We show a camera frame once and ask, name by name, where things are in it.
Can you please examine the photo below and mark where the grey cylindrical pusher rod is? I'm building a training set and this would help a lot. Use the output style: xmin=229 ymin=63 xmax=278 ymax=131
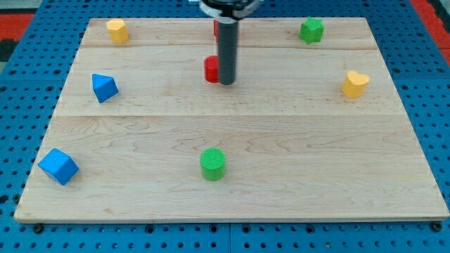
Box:
xmin=218 ymin=22 xmax=238 ymax=85

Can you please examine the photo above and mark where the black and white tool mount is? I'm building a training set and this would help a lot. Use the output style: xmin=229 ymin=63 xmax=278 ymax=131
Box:
xmin=199 ymin=0 xmax=263 ymax=20

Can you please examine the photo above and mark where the red cylinder block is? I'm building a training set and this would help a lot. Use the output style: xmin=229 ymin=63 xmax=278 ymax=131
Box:
xmin=203 ymin=56 xmax=219 ymax=83

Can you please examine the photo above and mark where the red star block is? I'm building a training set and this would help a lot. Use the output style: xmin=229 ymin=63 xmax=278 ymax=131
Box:
xmin=213 ymin=20 xmax=219 ymax=43

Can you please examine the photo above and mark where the green star block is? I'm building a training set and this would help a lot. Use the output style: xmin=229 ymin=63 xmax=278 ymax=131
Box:
xmin=298 ymin=17 xmax=324 ymax=44

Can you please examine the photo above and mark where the yellow pentagon block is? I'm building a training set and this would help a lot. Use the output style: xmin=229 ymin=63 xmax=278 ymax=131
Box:
xmin=106 ymin=18 xmax=129 ymax=44

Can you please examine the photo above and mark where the green cylinder block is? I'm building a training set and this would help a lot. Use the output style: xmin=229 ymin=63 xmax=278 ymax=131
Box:
xmin=200 ymin=148 xmax=226 ymax=181

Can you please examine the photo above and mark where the wooden board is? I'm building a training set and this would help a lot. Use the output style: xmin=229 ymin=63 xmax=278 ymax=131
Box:
xmin=15 ymin=18 xmax=449 ymax=223

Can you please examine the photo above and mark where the blue triangle block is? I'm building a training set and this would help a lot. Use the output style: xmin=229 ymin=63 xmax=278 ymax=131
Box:
xmin=91 ymin=74 xmax=119 ymax=103

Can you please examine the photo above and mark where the yellow heart block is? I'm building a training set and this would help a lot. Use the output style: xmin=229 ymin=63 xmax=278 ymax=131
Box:
xmin=342 ymin=70 xmax=371 ymax=98

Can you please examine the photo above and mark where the blue cube block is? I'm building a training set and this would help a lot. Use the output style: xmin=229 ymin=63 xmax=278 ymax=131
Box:
xmin=38 ymin=148 xmax=79 ymax=186

